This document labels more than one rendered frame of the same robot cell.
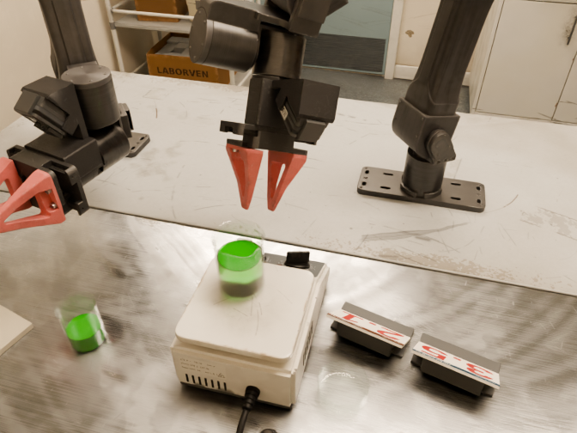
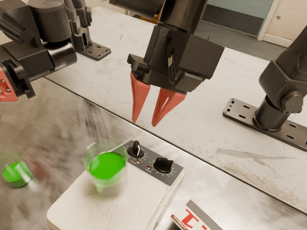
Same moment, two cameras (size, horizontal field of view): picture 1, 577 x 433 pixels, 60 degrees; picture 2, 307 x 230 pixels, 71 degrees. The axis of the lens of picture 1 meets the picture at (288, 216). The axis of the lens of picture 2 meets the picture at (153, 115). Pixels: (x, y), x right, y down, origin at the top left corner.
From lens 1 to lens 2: 0.27 m
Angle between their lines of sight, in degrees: 12
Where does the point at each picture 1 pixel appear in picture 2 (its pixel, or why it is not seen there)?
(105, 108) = (55, 28)
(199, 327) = (64, 215)
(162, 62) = not seen: hidden behind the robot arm
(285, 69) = (183, 22)
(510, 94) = not seen: outside the picture
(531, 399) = not seen: outside the picture
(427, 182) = (272, 122)
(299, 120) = (178, 72)
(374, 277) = (216, 184)
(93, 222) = (59, 96)
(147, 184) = (98, 79)
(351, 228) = (211, 141)
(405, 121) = (271, 78)
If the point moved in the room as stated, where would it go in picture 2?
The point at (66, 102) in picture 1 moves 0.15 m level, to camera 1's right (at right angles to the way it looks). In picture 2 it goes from (22, 19) to (112, 37)
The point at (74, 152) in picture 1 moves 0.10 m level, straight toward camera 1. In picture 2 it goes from (27, 56) to (10, 96)
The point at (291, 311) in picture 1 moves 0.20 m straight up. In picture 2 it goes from (137, 221) to (137, 112)
